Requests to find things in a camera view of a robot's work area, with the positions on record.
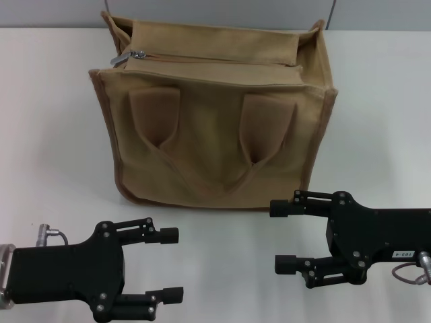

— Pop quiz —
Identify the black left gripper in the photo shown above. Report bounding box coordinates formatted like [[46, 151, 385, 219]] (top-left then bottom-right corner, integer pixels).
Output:
[[6, 217, 185, 322]]

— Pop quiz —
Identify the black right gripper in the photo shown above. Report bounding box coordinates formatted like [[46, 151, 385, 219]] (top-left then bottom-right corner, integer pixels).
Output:
[[269, 189, 431, 289]]

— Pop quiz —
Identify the khaki canvas food bag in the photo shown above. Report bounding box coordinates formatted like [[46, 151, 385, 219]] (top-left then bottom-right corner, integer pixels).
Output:
[[88, 9, 339, 212]]

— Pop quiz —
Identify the silver metal zipper pull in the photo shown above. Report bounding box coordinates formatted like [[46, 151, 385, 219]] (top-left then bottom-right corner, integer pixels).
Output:
[[110, 49, 146, 65]]

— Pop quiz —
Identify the left gripper cable with connectors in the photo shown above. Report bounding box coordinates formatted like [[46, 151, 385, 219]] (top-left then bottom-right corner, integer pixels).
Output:
[[34, 223, 70, 247]]

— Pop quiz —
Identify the gripper cable with connectors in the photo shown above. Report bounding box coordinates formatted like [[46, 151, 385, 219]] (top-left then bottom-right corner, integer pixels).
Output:
[[34, 223, 70, 247], [390, 250, 431, 285]]

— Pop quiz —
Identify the right gripper cable with connectors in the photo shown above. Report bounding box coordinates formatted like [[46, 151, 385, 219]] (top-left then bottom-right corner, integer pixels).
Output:
[[390, 250, 431, 285]]

